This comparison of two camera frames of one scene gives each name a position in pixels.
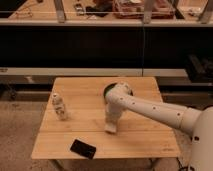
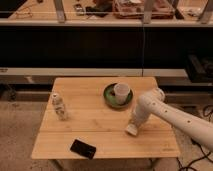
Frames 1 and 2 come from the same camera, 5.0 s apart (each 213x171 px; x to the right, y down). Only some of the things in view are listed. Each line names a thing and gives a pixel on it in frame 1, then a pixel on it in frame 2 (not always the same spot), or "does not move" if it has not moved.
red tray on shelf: (134, 9) does not move
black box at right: (199, 68) does not move
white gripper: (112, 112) to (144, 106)
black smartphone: (83, 148) does not move
